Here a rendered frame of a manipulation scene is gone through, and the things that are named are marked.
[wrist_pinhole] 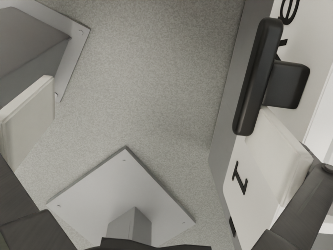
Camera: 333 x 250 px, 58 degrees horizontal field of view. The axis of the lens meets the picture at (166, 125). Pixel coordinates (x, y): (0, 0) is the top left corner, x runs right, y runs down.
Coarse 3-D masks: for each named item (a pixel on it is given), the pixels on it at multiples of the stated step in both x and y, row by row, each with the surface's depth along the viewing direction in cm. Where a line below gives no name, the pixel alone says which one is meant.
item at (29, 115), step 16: (48, 80) 18; (32, 96) 16; (48, 96) 18; (0, 112) 13; (16, 112) 14; (32, 112) 16; (48, 112) 18; (0, 128) 12; (16, 128) 14; (32, 128) 16; (0, 144) 13; (16, 144) 14; (32, 144) 16; (16, 160) 14
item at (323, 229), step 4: (328, 216) 26; (332, 216) 26; (324, 220) 26; (328, 220) 26; (332, 220) 26; (324, 224) 25; (328, 224) 25; (332, 224) 25; (324, 228) 25; (328, 228) 26; (332, 228) 26; (320, 232) 26; (324, 232) 26; (328, 232) 26; (332, 232) 26
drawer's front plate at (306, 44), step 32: (288, 0) 22; (320, 0) 18; (288, 32) 22; (320, 32) 18; (320, 64) 17; (320, 96) 17; (288, 128) 20; (320, 128) 18; (320, 160) 19; (224, 192) 32; (256, 192) 24; (256, 224) 23
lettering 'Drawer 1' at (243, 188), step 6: (282, 0) 23; (282, 6) 23; (288, 6) 22; (288, 12) 22; (294, 12) 21; (282, 18) 23; (288, 18) 22; (282, 42) 22; (234, 168) 29; (234, 174) 29; (240, 180) 27; (246, 180) 26; (240, 186) 27; (246, 186) 26
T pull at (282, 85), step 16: (256, 32) 18; (272, 32) 17; (256, 48) 17; (272, 48) 17; (256, 64) 18; (272, 64) 18; (288, 64) 18; (256, 80) 18; (272, 80) 18; (288, 80) 18; (304, 80) 18; (240, 96) 19; (256, 96) 18; (272, 96) 18; (288, 96) 18; (240, 112) 19; (256, 112) 19; (240, 128) 19
